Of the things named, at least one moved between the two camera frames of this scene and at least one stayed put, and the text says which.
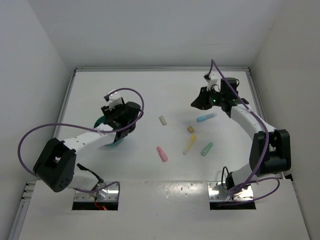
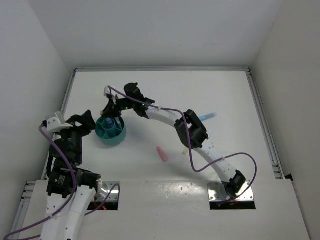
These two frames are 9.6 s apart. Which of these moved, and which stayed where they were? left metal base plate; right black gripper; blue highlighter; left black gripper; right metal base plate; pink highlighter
Moved: left black gripper; right black gripper
Stayed: pink highlighter; right metal base plate; left metal base plate; blue highlighter
